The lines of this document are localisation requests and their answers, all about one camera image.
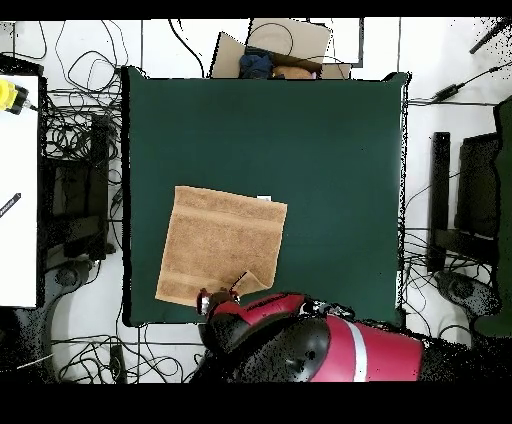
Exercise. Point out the dark green table cloth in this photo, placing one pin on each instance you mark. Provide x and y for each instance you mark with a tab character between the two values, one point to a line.
280	140

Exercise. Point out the black rod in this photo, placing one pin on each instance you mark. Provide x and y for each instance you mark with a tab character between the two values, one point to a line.
486	40

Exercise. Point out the green covered side table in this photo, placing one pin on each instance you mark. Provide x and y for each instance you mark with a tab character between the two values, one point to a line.
504	180

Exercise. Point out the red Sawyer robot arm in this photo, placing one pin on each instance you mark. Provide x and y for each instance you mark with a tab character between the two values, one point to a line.
320	348

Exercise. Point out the white panel with dark edge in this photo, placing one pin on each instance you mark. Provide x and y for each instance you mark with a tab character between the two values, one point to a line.
348	40

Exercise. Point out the black round stand foot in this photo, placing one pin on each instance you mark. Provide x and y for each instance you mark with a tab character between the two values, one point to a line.
66	276
462	290

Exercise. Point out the blue cloth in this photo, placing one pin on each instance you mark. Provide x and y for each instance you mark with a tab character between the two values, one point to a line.
256	66

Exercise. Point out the yellow and black tool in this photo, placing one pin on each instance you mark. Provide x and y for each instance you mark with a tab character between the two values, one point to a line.
8	96

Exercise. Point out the brown cardboard box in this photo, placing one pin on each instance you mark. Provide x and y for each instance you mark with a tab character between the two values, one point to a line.
296	38

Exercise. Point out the orange cloth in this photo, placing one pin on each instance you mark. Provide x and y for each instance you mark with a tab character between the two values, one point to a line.
292	72

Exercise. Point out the black marker pen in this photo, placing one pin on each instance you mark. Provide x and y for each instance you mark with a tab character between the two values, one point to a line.
10	204

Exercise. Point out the orange terry towel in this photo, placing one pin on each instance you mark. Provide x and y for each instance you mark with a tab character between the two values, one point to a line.
220	240

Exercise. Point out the black box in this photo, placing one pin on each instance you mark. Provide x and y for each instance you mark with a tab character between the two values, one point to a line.
20	66

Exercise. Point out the black power strip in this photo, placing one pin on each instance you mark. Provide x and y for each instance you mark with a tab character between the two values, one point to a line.
118	364

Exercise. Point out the black furniture frame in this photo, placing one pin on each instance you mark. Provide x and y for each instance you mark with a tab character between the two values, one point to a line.
440	180
100	180

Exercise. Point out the white board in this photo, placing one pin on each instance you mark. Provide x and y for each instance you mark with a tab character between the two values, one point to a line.
18	160

